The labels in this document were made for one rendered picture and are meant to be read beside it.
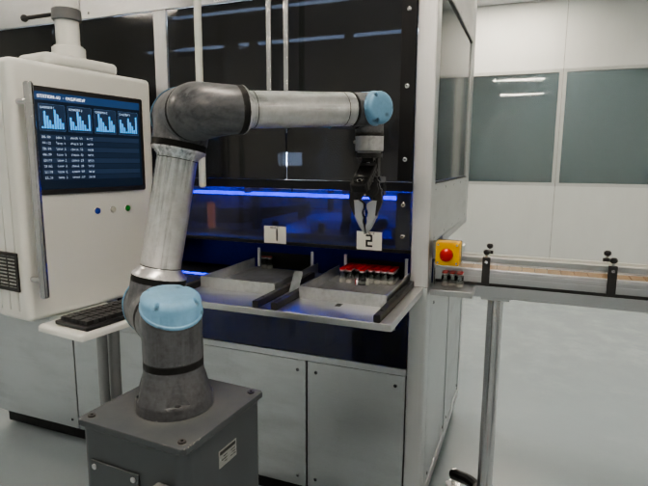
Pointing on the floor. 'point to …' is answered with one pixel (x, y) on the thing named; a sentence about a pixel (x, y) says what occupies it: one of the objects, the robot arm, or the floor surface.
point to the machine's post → (421, 235)
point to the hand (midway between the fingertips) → (364, 229)
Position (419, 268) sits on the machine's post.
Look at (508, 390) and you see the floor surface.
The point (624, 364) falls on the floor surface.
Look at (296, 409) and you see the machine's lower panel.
